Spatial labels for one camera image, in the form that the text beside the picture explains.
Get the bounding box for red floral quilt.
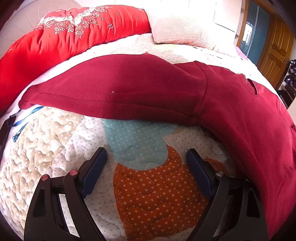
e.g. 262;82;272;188
0;4;152;114

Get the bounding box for black strap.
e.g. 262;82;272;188
0;115;17;158

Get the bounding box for pink bed sheet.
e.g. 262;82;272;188
233;45;251;62

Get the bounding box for blue lanyard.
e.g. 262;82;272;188
12;105;44;142

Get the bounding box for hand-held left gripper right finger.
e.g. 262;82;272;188
186;148;269;241

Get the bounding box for quilted patchwork bedspread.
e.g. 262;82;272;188
0;34;278;241

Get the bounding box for maroon fleece pants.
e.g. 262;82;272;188
20;54;296;241

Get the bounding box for dark cluttered shelf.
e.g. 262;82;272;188
282;59;296;90

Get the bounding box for teal door panel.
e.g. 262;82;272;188
239;2;270;66

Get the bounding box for wooden door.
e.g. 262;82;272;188
257;16;294;81

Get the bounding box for pink textured pillow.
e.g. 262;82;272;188
143;7;234;50

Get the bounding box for white wardrobe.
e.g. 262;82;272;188
187;0;245;33

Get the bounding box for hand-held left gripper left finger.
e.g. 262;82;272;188
24;147;108;241

